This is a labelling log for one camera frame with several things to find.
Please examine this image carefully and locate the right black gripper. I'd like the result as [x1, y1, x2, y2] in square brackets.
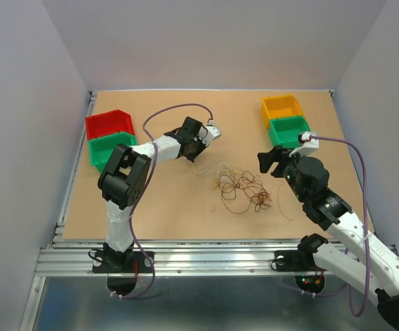
[257, 144, 310, 203]

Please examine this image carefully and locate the yellow wire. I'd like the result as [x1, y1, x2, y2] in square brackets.
[210, 172, 294, 221]

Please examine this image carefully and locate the white wire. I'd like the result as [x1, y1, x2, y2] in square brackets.
[191, 161, 231, 179]

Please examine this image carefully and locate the red wire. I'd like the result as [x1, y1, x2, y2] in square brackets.
[217, 168, 272, 215]

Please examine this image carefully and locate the red plastic bin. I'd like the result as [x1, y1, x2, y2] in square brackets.
[85, 110, 135, 140]

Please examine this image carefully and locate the green plastic bin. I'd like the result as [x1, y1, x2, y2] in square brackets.
[88, 132, 137, 172]
[268, 116, 311, 149]

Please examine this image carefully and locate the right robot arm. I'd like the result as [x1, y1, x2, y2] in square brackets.
[257, 146, 399, 330]

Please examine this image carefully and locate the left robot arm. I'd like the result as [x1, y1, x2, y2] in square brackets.
[97, 117, 221, 272]

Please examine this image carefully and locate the yellow plastic bin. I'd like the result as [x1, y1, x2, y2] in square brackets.
[260, 94, 304, 129]

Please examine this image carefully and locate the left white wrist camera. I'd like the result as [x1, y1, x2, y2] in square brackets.
[202, 125, 222, 146]

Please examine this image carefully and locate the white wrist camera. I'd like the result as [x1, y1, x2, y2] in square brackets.
[202, 125, 222, 146]
[289, 131, 320, 157]

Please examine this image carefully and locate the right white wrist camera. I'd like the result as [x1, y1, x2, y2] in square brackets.
[289, 131, 320, 157]

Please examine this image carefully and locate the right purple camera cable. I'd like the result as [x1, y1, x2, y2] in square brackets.
[282, 136, 371, 318]

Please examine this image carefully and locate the purple camera cable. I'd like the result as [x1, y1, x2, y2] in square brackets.
[282, 136, 371, 318]
[110, 102, 216, 300]

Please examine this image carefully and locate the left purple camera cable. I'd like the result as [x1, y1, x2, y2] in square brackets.
[110, 102, 216, 300]

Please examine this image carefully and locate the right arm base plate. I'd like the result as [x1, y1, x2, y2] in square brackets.
[271, 250, 318, 272]

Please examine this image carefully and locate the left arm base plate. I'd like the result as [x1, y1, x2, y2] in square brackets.
[88, 249, 152, 274]

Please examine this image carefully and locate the aluminium frame rail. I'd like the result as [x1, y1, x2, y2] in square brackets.
[19, 90, 399, 331]

